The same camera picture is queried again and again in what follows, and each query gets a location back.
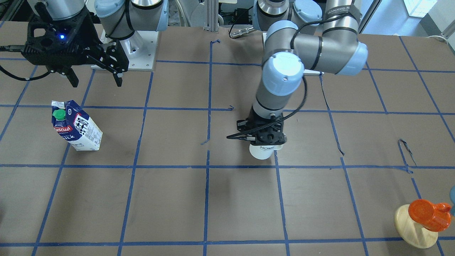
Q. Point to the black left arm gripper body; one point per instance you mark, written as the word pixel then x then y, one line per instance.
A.
pixel 243 124

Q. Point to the aluminium frame post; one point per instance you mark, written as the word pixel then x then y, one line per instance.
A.
pixel 211 21

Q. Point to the white HOME mug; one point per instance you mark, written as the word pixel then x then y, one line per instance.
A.
pixel 263 151

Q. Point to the orange mug on stand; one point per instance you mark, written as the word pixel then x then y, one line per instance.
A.
pixel 433 217

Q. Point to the blue white milk carton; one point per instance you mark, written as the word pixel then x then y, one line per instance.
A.
pixel 75 126

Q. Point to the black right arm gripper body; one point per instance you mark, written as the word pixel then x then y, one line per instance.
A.
pixel 93 45

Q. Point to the beige wooden stand base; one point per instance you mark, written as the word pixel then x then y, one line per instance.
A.
pixel 413 232

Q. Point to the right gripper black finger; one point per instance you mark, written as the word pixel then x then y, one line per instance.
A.
pixel 110 57
pixel 71 76

